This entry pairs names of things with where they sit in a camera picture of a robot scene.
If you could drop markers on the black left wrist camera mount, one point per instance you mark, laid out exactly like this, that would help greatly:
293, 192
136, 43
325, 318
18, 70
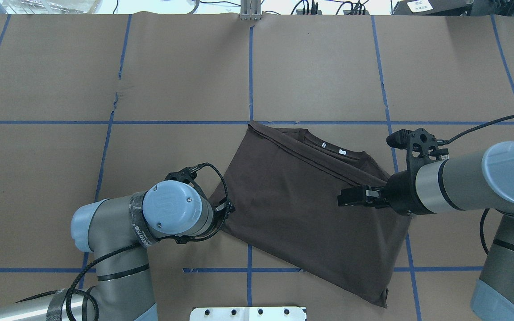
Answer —
187, 176

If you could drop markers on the aluminium frame post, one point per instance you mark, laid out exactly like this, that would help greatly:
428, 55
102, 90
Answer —
250, 10

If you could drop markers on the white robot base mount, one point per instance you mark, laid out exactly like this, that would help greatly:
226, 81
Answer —
263, 313

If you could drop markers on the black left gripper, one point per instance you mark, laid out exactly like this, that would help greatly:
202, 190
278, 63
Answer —
218, 207

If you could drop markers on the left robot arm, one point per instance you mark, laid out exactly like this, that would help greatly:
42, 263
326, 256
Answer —
117, 285

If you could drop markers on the dark brown t-shirt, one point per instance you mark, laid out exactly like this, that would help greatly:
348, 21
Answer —
284, 183

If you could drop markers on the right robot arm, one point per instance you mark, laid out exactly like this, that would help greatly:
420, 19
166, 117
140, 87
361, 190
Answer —
479, 181

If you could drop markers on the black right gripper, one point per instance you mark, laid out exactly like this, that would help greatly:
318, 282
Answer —
400, 194

